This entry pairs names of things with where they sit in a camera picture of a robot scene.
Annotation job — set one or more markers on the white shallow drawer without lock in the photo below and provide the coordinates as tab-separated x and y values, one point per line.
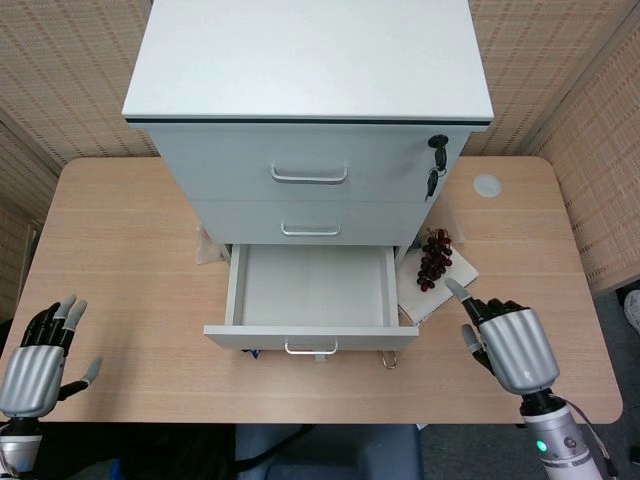
235	220

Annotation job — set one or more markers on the black key in lock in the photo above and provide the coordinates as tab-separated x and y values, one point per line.
440	150

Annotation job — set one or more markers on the white shoe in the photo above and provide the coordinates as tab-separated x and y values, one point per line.
634	310

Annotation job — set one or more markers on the black hanging spare key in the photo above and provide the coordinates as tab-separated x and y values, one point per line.
432	182

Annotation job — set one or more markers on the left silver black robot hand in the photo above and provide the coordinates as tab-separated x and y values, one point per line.
32	372

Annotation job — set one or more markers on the dark purple grape bunch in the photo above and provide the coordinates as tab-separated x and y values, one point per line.
434	260

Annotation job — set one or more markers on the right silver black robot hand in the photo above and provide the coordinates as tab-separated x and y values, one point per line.
520	350

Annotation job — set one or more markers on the round white table grommet cap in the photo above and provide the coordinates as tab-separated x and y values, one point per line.
487	185

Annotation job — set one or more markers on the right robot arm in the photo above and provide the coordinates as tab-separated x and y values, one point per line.
560	435

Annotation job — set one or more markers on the white shallow drawer with lock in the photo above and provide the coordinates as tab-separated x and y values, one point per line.
225	160

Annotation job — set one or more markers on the white three-drawer cabinet body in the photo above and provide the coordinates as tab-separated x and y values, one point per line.
300	55

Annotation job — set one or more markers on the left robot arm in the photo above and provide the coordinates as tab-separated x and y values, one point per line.
17	447

